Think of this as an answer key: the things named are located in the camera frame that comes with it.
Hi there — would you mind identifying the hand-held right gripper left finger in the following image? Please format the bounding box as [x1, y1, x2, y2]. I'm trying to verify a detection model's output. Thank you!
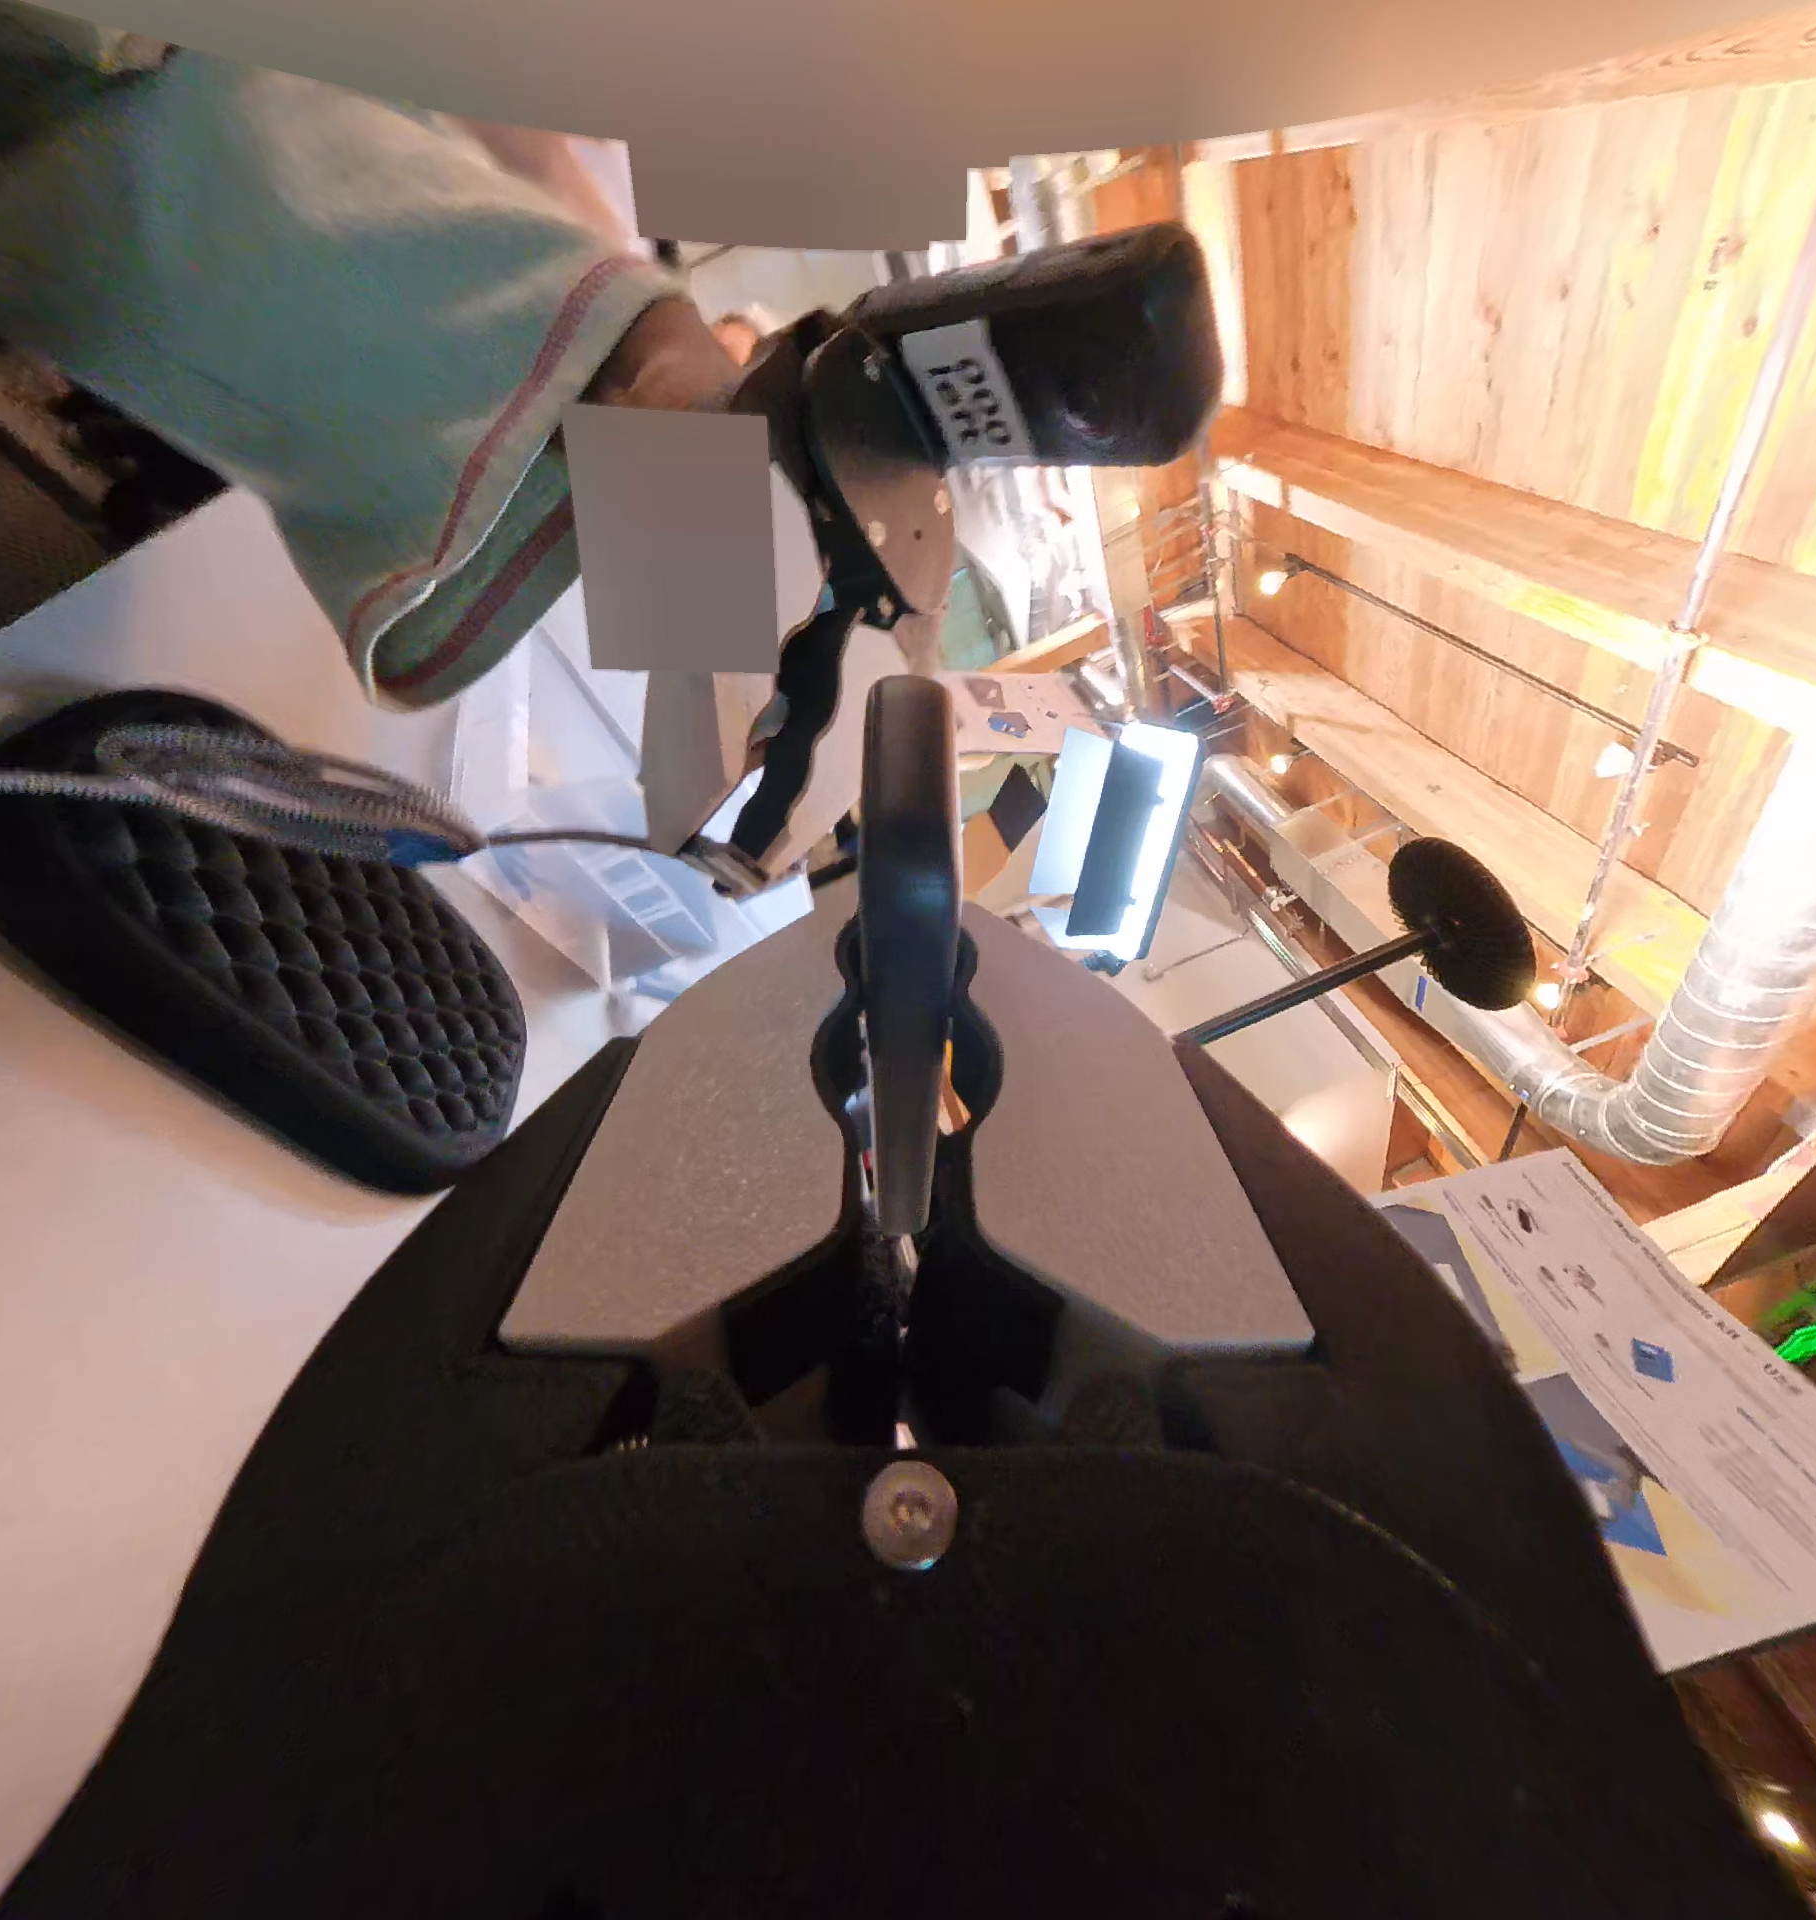
[498, 904, 868, 1427]

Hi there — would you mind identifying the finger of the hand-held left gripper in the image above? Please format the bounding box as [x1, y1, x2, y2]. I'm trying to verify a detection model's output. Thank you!
[639, 668, 790, 904]
[733, 592, 868, 890]

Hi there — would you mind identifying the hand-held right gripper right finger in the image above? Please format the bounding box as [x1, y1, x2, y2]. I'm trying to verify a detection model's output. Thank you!
[926, 904, 1318, 1427]

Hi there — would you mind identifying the black USB cable plug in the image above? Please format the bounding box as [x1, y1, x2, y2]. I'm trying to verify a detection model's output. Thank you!
[853, 673, 966, 1237]

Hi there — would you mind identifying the braided grey cable blue tape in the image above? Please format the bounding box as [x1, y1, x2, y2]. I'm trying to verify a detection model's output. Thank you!
[0, 717, 774, 904]

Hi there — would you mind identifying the person's left forearm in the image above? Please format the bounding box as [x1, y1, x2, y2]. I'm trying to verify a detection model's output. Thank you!
[0, 43, 701, 710]

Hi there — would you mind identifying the person's left hand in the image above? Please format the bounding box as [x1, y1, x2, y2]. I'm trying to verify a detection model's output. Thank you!
[593, 294, 817, 410]

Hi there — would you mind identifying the instruction poster board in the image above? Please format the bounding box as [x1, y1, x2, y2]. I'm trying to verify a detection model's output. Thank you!
[962, 668, 1108, 759]

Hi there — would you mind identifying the led light panel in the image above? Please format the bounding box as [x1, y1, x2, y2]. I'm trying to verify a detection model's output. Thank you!
[1030, 717, 1205, 963]

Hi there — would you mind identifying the black mesh wrist rest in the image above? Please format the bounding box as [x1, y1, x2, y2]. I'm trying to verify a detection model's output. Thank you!
[0, 684, 531, 1194]

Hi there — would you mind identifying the black fuzzy ball on rod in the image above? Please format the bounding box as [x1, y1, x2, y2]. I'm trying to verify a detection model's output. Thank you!
[1176, 837, 1537, 1050]

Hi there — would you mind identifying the printed instruction sheet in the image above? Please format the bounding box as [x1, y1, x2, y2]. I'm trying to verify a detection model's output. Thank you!
[1372, 1148, 1816, 1673]

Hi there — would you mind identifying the silver air duct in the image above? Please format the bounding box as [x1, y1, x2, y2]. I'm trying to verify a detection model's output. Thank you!
[1200, 752, 1816, 1170]

